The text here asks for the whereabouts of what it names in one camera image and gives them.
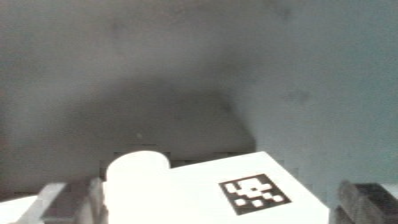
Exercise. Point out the white front drawer tray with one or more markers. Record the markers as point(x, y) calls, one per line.
point(232, 191)

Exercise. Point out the white drawer cabinet box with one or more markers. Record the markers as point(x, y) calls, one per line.
point(70, 204)

